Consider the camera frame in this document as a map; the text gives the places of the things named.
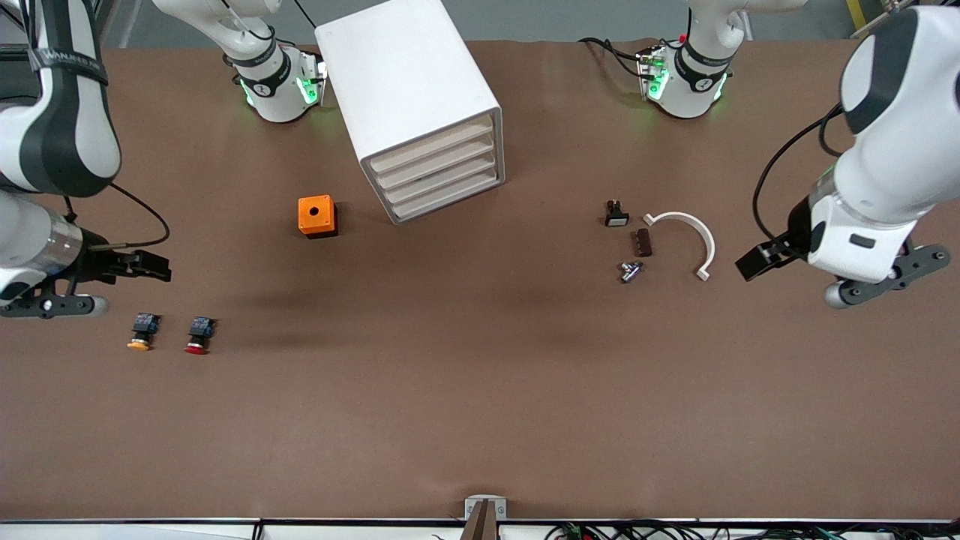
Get grey metal bracket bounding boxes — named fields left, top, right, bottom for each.
left=463, top=495, right=508, bottom=540

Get white plastic drawer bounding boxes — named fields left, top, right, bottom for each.
left=384, top=150, right=500, bottom=206
left=376, top=133, right=498, bottom=191
left=391, top=166, right=503, bottom=221
left=369, top=117, right=497, bottom=176

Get yellow mushroom push button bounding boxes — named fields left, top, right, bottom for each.
left=126, top=313, right=162, bottom=352

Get white drawer cabinet housing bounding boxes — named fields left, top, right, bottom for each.
left=314, top=0, right=506, bottom=226

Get red mushroom push button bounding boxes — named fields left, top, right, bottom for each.
left=184, top=316, right=218, bottom=355

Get black left base cable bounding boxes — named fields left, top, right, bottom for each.
left=577, top=36, right=650, bottom=80

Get orange button enclosure box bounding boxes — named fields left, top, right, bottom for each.
left=298, top=195, right=338, bottom=239

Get tangled black cables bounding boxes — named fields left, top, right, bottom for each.
left=544, top=520, right=960, bottom=540

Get brown table mat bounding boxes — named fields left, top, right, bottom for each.
left=0, top=39, right=960, bottom=524

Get brown post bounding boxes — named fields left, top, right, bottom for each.
left=461, top=500, right=500, bottom=540

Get white semicircular pipe clamp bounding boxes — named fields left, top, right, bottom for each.
left=643, top=211, right=716, bottom=282

